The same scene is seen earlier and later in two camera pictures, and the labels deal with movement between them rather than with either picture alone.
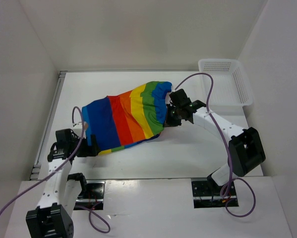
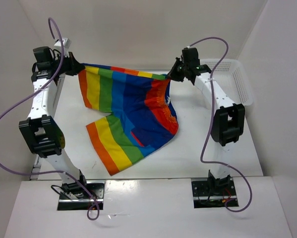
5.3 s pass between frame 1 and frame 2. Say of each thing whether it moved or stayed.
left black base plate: stayed
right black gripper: moved
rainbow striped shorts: moved
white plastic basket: stayed
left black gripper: moved
